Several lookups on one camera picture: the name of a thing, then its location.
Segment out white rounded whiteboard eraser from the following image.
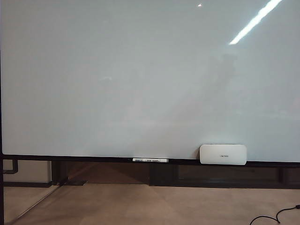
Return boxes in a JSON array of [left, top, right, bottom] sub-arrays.
[[199, 144, 248, 165]]

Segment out black whiteboard stand frame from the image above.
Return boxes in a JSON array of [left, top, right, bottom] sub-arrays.
[[0, 0, 5, 225]]

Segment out pale glass whiteboard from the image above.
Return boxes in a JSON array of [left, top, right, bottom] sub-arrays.
[[1, 0, 300, 163]]

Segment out thin black floor cable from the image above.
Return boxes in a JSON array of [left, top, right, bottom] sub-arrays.
[[249, 204, 300, 225]]

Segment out black bent tube bracket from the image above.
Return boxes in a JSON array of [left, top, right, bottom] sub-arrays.
[[3, 158, 19, 175]]

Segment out black floor plate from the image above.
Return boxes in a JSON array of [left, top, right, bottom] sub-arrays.
[[60, 179, 88, 186]]

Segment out black whiteboard tray rail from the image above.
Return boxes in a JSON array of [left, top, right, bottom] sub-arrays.
[[1, 153, 300, 168]]

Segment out dark brown low cabinet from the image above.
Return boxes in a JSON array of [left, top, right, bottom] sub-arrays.
[[51, 160, 300, 188]]

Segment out white marker pen with barcode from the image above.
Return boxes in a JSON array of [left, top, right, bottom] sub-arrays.
[[132, 157, 169, 164]]

